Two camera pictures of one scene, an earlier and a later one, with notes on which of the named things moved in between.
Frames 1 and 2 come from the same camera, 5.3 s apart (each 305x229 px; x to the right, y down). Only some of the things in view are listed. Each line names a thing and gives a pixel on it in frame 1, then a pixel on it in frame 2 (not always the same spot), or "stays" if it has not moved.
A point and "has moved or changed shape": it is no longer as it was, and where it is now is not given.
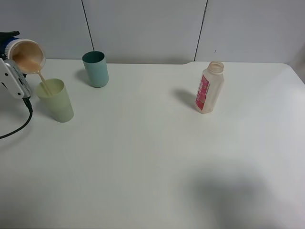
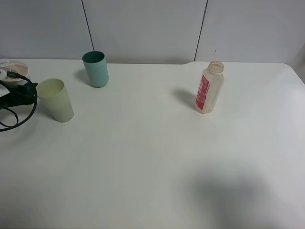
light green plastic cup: x=58 y=105 stays
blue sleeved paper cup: x=27 y=56 has moved or changed shape
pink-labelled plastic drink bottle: x=211 y=84 stays
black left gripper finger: x=4 y=36 -> x=28 y=88
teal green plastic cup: x=96 y=65 stays
